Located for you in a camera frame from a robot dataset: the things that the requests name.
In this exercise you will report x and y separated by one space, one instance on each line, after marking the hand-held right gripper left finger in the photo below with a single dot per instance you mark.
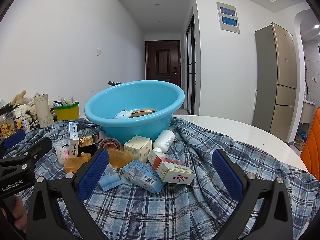
92 177

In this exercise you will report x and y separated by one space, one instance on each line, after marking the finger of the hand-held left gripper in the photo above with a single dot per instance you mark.
37 147
15 138

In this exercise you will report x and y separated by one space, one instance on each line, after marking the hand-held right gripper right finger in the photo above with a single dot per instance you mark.
227 175

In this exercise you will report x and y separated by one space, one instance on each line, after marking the blue tissue pack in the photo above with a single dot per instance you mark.
143 176
110 178

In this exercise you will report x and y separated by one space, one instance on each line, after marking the tall white and blue box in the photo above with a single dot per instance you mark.
73 140

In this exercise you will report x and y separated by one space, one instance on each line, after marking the red and white box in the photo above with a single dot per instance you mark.
162 160

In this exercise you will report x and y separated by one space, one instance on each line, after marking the light blue plastic basin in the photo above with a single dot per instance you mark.
140 127

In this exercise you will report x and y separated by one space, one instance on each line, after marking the yellow container with green rim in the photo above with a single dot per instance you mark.
66 112

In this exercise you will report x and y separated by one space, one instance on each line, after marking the person's left hand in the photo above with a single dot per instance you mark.
18 210

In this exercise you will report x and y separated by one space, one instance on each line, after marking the clear jar with black lid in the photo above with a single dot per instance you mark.
8 125

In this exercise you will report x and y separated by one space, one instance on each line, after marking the small white spray bottle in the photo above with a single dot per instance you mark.
25 123

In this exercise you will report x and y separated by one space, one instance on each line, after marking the orange translucent soap case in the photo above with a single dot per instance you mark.
120 157
73 164

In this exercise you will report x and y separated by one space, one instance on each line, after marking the white bunny toy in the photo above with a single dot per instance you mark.
62 152

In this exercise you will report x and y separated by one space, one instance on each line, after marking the black case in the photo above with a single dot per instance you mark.
88 151

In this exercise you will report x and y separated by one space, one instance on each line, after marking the pink collapsible cup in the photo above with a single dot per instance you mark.
108 145

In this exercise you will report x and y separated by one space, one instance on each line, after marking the gold and blue box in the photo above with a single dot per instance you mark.
86 141

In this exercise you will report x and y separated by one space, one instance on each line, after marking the beige cylinder tube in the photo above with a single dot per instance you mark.
42 110

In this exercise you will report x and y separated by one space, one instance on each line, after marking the beige plush toy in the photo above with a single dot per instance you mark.
20 98

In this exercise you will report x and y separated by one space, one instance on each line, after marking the cream cardboard box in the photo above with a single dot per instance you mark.
136 146

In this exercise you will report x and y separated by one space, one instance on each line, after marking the plastic-wrapped utensils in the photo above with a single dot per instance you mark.
66 101

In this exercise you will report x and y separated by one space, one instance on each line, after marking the white and blue packet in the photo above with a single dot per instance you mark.
122 114

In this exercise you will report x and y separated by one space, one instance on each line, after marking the blue plaid cloth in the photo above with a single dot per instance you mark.
155 210

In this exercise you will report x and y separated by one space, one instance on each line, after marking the white plastic bottle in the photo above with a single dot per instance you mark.
165 138

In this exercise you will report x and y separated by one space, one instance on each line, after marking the tan round case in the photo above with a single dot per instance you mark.
143 112

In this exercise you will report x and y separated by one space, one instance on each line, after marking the orange chair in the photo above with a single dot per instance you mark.
312 150

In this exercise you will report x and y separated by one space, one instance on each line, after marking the gold refrigerator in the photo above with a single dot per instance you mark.
282 80

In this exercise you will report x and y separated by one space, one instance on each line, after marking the black framed glass door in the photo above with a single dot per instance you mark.
190 67

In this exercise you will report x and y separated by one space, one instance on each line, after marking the dark brown door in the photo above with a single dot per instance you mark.
162 62

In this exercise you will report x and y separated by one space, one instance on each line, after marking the grey wall panel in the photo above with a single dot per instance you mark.
228 17

